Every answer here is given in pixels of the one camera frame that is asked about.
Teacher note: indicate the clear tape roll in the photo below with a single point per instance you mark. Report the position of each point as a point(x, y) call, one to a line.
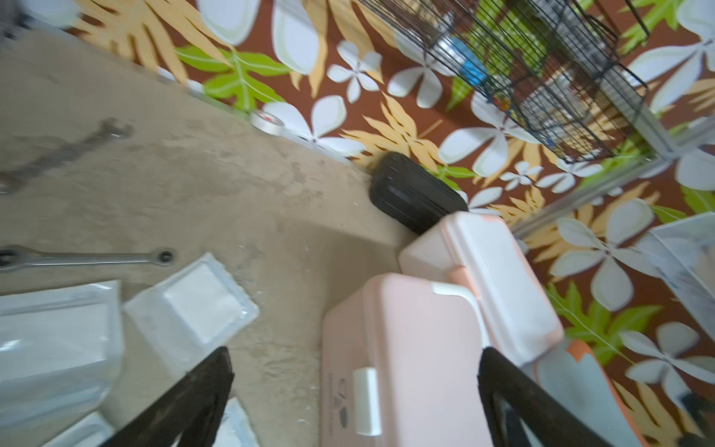
point(266, 122)

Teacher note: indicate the small steel wrench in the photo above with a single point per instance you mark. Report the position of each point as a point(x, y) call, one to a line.
point(15, 258)

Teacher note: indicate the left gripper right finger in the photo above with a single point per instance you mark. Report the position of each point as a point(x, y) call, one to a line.
point(518, 410)

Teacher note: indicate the black plastic case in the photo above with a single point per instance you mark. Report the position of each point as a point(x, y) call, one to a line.
point(408, 193)

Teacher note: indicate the blue orange first aid kit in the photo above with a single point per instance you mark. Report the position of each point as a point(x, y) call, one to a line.
point(571, 375)

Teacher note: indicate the white first aid kit box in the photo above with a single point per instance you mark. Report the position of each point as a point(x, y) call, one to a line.
point(479, 252)

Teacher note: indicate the large steel wrench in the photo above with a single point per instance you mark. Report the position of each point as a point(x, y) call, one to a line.
point(109, 130)

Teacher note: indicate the blue object in basket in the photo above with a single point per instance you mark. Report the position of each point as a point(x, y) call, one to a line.
point(462, 59)

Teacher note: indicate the pink first aid kit box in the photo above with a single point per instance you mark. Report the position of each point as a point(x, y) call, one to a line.
point(400, 363)

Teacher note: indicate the white mesh basket right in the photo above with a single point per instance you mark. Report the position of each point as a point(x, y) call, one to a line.
point(682, 254)

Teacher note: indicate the black wire basket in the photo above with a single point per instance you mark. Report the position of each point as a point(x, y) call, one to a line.
point(553, 69)

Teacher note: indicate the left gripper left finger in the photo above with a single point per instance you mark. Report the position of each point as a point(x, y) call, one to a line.
point(190, 413)

